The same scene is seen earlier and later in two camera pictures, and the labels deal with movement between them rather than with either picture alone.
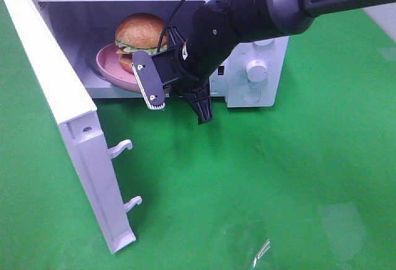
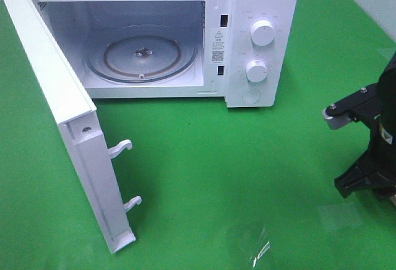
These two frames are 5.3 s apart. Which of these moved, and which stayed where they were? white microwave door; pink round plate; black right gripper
Moved: black right gripper; pink round plate
Stayed: white microwave door
